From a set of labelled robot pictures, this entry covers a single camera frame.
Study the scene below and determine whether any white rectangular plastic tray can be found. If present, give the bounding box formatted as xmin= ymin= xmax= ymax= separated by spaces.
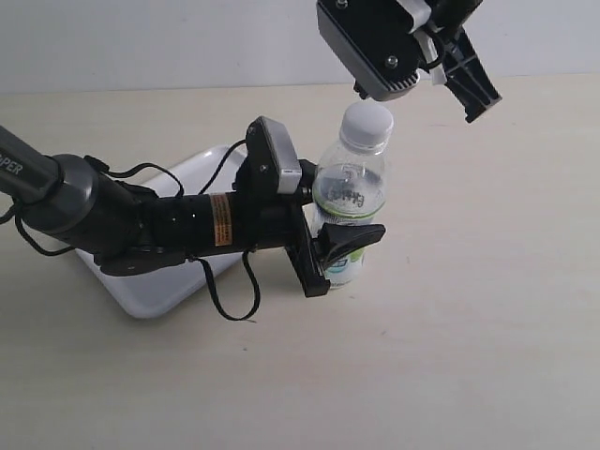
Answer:
xmin=76 ymin=144 xmax=247 ymax=319

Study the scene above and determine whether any white bottle cap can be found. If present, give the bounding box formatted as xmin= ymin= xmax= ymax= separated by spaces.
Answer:
xmin=338 ymin=101 xmax=395 ymax=155

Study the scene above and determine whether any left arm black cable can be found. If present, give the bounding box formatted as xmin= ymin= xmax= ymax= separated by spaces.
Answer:
xmin=0 ymin=140 xmax=262 ymax=323

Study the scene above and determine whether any clear plastic drink bottle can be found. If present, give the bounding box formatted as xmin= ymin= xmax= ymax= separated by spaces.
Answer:
xmin=310 ymin=135 xmax=388 ymax=292

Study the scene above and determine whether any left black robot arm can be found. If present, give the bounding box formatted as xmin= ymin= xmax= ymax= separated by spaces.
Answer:
xmin=1 ymin=116 xmax=385 ymax=297

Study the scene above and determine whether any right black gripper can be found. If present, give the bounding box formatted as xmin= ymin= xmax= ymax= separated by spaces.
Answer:
xmin=429 ymin=0 xmax=502 ymax=123

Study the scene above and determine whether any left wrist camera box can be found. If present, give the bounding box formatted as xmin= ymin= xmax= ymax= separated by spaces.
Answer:
xmin=234 ymin=115 xmax=302 ymax=200

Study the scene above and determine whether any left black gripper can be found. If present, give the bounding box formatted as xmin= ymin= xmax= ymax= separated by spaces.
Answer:
xmin=177 ymin=158 xmax=387 ymax=298

